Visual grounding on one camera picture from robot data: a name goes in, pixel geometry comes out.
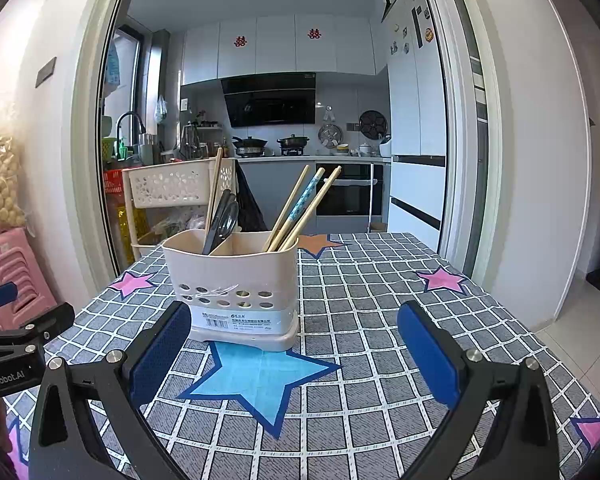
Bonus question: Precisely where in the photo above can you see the clear bag of soybeans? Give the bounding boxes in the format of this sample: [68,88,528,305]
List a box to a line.
[0,125,37,241]

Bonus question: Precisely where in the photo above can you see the bamboo chopstick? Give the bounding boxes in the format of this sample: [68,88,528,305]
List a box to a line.
[263,165,311,252]
[277,166,342,252]
[267,167,327,252]
[203,156,220,241]
[207,147,225,233]

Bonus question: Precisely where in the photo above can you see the stack of pink plastic stools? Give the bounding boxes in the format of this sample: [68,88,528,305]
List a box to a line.
[0,227,59,311]

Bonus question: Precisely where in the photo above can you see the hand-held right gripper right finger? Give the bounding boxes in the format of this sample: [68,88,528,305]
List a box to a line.
[397,301,561,480]

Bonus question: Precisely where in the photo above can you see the grey checked tablecloth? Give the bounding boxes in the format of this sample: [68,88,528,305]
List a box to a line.
[0,232,600,480]

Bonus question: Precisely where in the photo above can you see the black wok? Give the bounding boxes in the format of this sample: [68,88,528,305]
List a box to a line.
[232,136,269,156]

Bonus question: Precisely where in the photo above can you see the black cooking pot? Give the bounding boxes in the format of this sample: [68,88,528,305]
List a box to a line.
[276,134,311,154]

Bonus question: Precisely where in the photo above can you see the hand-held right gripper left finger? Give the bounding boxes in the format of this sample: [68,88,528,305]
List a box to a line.
[27,301,192,480]

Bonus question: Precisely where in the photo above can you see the grey wall switch panel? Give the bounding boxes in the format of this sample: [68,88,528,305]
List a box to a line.
[37,57,57,86]

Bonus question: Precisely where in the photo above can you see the beige plastic storage cart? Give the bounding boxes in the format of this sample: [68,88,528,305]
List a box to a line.
[122,160,239,261]

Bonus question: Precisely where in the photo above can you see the black built-in oven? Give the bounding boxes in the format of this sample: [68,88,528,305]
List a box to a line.
[315,162,385,218]

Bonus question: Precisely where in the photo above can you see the white refrigerator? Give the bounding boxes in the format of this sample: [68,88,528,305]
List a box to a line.
[385,0,449,248]

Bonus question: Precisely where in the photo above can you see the yellow cooking oil bottle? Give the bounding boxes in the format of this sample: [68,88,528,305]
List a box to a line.
[102,170,149,261]

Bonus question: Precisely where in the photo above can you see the round black pan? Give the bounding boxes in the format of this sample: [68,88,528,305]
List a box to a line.
[358,110,388,140]

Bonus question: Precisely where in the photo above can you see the kitchen faucet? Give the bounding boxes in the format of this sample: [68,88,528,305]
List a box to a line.
[115,112,146,147]

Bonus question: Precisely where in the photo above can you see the beige plastic utensil holder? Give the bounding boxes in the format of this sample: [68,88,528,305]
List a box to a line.
[161,229,301,352]

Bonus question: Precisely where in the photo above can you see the white upper kitchen cabinets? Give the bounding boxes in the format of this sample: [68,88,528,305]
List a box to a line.
[180,15,388,86]

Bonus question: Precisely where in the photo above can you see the black range hood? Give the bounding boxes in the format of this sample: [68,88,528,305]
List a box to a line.
[221,72,317,128]

